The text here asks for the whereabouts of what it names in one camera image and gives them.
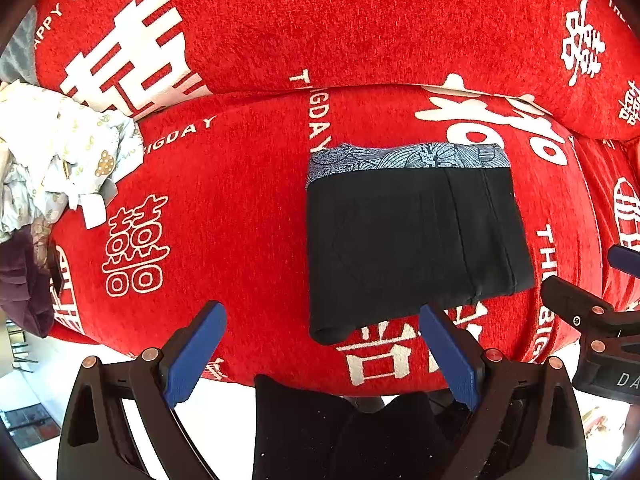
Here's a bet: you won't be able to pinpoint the black pants with patterned waistband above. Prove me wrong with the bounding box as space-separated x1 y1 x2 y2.
305 142 536 346

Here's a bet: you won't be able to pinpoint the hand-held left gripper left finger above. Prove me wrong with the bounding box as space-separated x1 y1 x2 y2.
56 300 228 480

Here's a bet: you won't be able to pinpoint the grey cloth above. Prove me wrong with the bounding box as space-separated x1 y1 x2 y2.
0 5 41 87

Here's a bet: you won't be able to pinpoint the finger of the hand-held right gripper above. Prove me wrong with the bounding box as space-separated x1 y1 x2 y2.
608 244 640 280
540 274 617 342

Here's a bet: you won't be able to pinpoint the person's black clothed legs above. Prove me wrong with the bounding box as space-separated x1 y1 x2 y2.
252 374 458 480

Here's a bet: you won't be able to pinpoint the red printed blanket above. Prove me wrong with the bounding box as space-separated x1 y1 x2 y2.
30 0 640 398

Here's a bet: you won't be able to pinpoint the white floral cloth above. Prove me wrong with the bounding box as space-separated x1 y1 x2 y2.
0 81 146 242

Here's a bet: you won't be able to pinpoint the metal wire rack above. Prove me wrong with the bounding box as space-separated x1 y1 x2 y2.
0 319 38 373

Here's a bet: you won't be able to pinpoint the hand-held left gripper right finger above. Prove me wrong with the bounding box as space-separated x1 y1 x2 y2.
419 303 591 480

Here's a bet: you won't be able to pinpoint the dark purple cloth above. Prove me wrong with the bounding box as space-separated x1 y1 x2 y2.
0 224 57 339

